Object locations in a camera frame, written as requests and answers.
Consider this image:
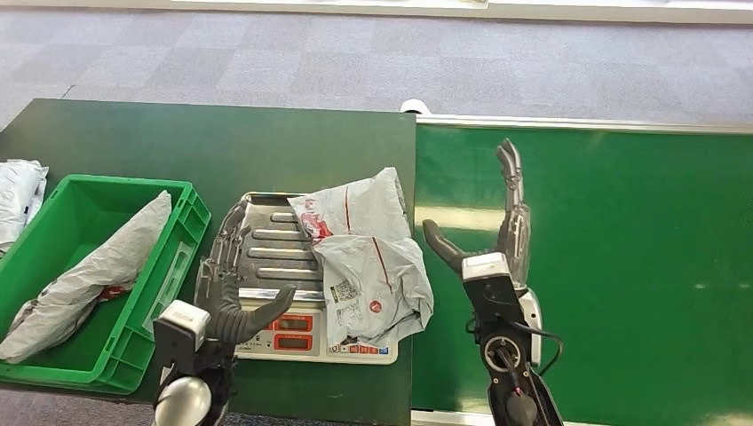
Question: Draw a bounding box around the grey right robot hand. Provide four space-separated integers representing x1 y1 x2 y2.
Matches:
421 138 534 292

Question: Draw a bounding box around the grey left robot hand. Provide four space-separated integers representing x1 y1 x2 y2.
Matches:
193 196 298 348

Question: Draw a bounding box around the grey package with red truck print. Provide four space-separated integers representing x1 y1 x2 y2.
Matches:
287 167 435 349

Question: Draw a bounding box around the green conveyor belt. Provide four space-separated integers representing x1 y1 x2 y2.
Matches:
411 114 753 426

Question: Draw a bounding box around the long grey package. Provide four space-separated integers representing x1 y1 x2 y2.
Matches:
0 189 173 365

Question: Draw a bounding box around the white plastic package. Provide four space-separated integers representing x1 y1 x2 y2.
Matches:
0 158 50 255

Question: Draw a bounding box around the electronic scale with steel tray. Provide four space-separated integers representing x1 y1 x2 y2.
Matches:
196 191 400 367

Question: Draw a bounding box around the green plastic crate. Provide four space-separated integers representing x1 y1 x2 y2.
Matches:
0 173 211 395

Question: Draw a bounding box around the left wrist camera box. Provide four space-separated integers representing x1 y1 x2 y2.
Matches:
153 299 211 377

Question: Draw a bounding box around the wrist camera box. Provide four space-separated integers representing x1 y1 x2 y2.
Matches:
153 299 211 377
461 252 526 348

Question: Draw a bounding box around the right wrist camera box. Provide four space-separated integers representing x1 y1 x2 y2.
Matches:
461 252 526 348

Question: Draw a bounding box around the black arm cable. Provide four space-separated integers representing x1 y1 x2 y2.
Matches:
464 314 565 379

